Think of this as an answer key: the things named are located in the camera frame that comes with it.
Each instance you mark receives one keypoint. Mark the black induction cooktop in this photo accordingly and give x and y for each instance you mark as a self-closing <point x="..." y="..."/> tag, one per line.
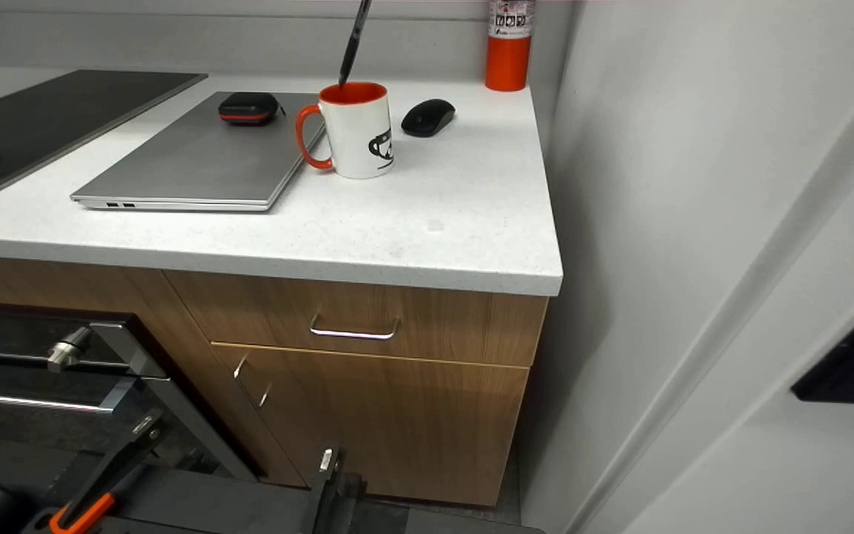
<point x="56" y="117"/>

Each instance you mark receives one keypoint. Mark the orange cylinder bottle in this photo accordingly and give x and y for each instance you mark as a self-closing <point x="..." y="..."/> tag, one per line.
<point x="508" y="45"/>

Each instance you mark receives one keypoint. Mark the metal cabinet door handle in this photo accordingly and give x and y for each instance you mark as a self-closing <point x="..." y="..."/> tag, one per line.
<point x="254" y="387"/>

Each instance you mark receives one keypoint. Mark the black pen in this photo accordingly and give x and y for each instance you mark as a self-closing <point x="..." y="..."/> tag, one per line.
<point x="354" y="40"/>

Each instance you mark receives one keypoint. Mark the white and orange mug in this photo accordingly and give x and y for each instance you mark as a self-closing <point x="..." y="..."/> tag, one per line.
<point x="358" y="126"/>

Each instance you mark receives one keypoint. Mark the metal drawer handle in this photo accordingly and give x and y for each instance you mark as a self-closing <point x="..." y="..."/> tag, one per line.
<point x="321" y="331"/>

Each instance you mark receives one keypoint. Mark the silver closed laptop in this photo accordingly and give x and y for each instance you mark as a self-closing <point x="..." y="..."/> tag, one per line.
<point x="207" y="163"/>

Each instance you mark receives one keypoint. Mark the lower orange-handled clamp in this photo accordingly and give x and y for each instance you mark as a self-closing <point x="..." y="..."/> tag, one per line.
<point x="106" y="487"/>

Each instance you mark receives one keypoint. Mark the wooden drawer front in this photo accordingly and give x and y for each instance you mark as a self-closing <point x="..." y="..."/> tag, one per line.
<point x="432" y="325"/>

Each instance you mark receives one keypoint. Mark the black computer mouse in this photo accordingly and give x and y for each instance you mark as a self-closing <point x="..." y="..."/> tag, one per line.
<point x="429" y="117"/>

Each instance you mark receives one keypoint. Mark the black and red earbuds case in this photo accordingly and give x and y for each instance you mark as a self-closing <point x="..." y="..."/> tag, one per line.
<point x="248" y="107"/>

